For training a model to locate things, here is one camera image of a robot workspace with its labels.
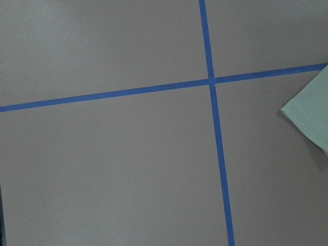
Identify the olive green long-sleeve shirt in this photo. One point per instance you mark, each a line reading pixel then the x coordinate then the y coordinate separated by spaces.
pixel 307 110

